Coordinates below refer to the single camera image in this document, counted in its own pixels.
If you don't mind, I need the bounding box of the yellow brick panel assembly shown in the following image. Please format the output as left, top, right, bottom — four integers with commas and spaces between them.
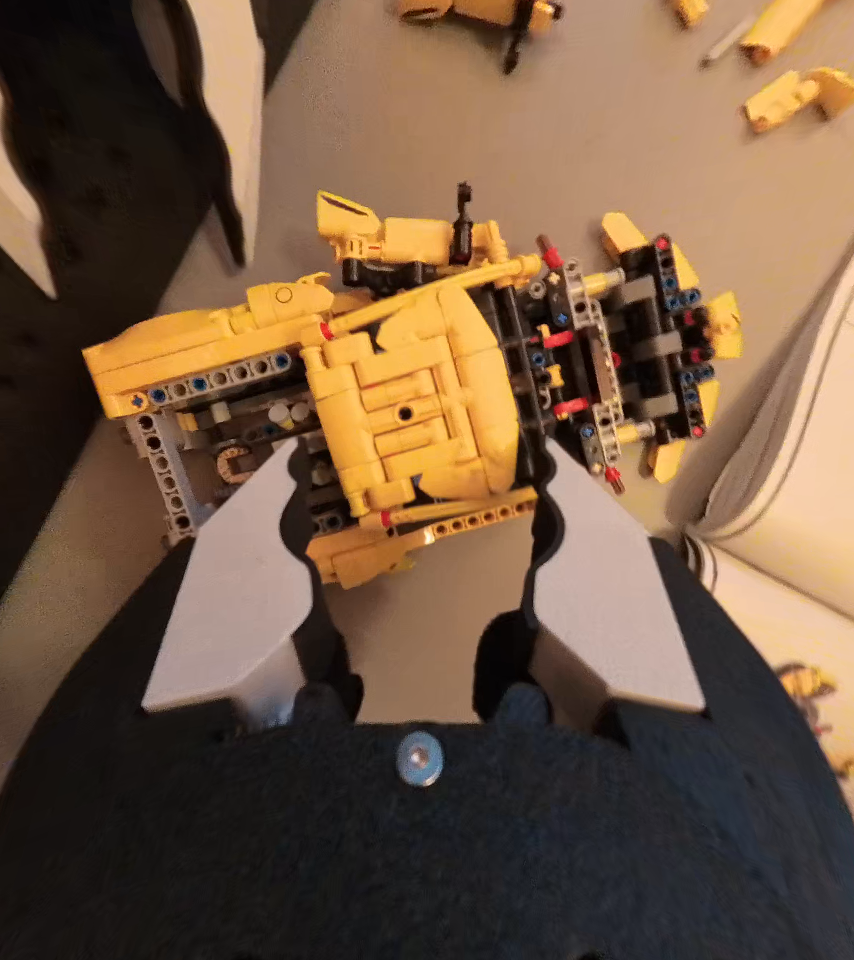
395, 0, 566, 76

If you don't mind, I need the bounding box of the grey desk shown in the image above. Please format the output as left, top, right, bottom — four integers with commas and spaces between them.
0, 0, 854, 901

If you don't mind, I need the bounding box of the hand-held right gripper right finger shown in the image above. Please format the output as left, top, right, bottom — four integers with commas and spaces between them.
472, 436, 708, 725

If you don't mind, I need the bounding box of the pile of yellow brick pieces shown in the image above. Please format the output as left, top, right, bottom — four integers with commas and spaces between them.
667, 0, 854, 136

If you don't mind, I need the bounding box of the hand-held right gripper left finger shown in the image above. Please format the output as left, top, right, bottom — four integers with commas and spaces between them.
142, 438, 364, 727

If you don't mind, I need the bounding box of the yellow brick side assembly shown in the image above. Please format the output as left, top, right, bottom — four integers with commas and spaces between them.
314, 180, 506, 292

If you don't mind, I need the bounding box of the yellow brick toy car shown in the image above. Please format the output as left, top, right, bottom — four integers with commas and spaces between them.
82, 212, 744, 591

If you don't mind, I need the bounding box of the open instruction book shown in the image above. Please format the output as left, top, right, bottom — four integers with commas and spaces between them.
685, 168, 854, 960

